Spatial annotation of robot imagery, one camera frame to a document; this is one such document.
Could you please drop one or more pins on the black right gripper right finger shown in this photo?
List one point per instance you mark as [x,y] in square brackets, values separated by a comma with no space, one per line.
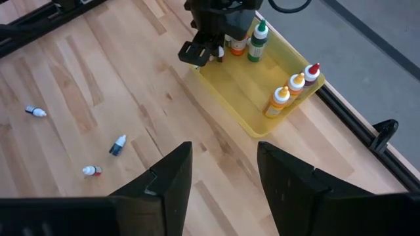
[321,209]

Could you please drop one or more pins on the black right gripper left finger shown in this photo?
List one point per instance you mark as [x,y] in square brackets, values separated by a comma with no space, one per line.
[131,213]

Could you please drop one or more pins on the small blue food colouring bottle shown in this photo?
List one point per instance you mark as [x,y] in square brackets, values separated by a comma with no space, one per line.
[117,145]

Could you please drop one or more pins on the large green food colouring bottle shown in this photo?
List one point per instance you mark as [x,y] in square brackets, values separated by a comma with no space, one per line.
[257,42]

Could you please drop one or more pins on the large yellow food colouring bottle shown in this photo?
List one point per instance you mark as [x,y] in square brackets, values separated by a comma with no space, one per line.
[295,86]
[277,103]

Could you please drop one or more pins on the small red food colouring bottle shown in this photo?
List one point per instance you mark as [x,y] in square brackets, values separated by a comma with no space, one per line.
[92,170]

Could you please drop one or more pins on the large purple food colouring bottle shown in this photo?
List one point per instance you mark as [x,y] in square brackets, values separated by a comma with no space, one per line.
[310,75]

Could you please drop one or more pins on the yellow translucent plastic bin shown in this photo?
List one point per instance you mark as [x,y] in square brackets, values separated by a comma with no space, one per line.
[239,85]

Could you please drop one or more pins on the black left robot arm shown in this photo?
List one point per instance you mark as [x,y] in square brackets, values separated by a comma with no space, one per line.
[223,11]

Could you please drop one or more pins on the black frame clamp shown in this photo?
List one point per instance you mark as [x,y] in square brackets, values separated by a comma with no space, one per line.
[384,134]

